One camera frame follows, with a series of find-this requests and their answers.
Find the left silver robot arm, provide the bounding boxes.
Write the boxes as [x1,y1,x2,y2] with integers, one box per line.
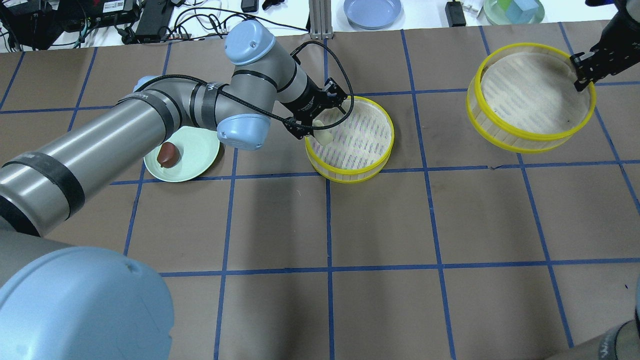
[0,19,355,360]

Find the black power adapter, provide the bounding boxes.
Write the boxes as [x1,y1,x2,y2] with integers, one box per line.
[445,0,467,28]

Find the yellow bamboo steamer basket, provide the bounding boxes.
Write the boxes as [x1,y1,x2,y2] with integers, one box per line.
[304,96,395,183]

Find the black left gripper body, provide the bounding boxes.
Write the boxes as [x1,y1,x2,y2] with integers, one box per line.
[283,77,348,140]

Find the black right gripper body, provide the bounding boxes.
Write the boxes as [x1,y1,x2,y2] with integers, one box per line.
[570,30,640,84]

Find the white steamed bun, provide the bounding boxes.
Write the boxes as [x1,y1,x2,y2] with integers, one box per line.
[311,118,334,147]

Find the aluminium frame post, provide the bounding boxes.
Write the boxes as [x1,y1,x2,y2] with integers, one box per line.
[308,0,334,40]

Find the green dish with blocks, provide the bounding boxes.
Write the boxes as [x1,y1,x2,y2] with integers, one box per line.
[483,0,546,25]

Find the blue plate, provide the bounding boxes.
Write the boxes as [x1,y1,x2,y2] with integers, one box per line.
[342,0,403,30]

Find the light green plate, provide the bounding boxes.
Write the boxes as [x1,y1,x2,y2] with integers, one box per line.
[142,126,220,183]

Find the brown steamed bun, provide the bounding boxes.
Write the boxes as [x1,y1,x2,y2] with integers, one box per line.
[156,141,181,169]

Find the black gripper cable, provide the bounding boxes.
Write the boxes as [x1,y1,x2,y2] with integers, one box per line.
[133,40,355,126]

